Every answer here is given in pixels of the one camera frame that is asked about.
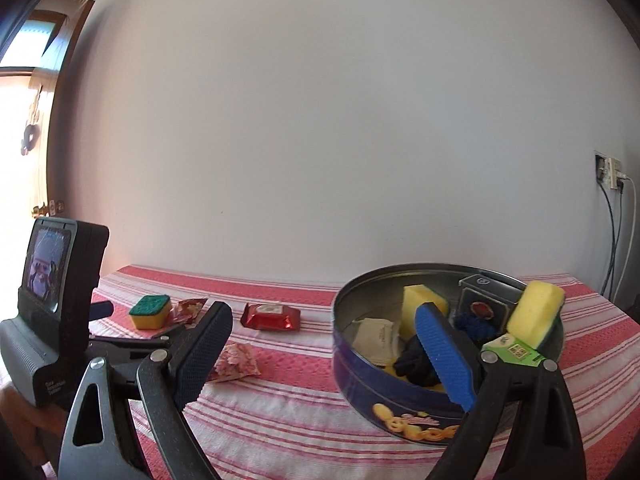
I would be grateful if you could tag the round blue metal tin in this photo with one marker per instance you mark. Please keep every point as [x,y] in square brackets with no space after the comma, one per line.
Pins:
[370,400]

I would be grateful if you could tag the hanging door ornament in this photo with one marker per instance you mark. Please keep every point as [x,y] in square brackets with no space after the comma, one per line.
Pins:
[31,130]

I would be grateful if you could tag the wall socket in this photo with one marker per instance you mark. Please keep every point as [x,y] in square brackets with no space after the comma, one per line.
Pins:
[605,165]

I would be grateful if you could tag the black rectangular box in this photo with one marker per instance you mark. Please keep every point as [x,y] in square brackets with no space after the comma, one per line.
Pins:
[480,300]

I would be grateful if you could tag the beige paper packet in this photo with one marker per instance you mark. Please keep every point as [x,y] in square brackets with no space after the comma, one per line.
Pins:
[377,337]

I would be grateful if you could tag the red foil packet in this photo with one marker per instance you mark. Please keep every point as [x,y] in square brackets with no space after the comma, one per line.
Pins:
[270,317]

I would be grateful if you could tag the green and yellow sponge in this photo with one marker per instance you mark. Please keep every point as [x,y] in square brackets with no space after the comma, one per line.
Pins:
[150,310]

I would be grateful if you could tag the small green box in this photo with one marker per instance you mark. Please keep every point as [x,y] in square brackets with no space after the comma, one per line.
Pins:
[515,350]

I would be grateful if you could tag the wooden door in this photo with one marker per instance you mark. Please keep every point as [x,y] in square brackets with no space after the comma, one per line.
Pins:
[62,110]

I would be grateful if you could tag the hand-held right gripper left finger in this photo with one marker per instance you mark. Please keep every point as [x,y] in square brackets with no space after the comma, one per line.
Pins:
[200,355]

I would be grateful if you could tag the red striped tablecloth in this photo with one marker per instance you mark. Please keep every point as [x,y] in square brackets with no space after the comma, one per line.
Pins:
[300,410]

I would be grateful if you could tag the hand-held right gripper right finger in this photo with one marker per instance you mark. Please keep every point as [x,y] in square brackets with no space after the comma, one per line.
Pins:
[445,350]

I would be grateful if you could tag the metal door latch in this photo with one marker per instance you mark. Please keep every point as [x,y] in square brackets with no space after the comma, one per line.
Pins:
[50,207]

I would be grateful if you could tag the person's left hand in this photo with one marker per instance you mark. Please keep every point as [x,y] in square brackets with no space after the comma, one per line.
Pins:
[25,425]

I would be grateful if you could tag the red floral wrapper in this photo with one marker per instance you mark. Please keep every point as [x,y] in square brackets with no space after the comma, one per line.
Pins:
[235,362]
[187,310]

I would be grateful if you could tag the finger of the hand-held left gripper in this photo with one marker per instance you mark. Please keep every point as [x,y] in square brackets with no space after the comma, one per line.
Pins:
[102,310]
[130,347]

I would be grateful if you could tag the window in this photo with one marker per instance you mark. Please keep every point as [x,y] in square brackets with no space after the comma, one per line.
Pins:
[30,40]

